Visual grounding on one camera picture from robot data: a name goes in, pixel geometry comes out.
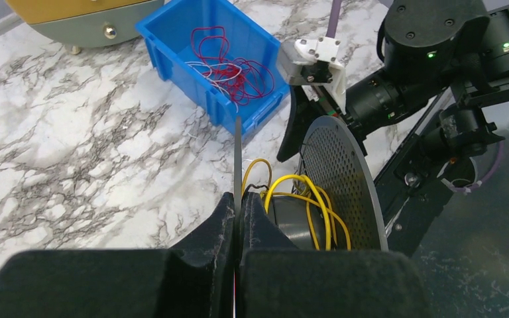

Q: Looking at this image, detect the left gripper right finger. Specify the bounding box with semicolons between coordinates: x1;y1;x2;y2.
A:
239;192;432;317

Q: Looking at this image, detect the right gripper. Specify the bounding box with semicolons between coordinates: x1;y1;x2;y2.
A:
276;68;418;162

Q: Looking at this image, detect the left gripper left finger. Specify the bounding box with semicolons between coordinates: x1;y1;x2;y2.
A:
0;193;235;317

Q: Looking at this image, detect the yellow wire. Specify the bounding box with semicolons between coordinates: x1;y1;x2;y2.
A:
241;158;352;252

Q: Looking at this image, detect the black cable spool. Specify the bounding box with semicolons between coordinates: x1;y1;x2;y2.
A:
236;116;388;251

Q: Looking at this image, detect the blue plastic bin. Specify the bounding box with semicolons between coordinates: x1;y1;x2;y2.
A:
136;1;290;138

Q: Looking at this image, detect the cream cylindrical drawer container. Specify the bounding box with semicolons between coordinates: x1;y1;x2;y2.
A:
6;0;165;54

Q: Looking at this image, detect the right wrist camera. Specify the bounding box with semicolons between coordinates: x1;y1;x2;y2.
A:
276;36;347;114

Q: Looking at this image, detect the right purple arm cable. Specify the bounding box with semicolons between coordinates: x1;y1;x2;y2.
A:
324;0;506;196

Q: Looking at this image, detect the red wire bundle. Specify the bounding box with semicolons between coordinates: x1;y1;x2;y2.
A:
190;26;276;106

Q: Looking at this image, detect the white wire bundle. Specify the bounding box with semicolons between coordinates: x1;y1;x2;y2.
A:
185;60;243;113

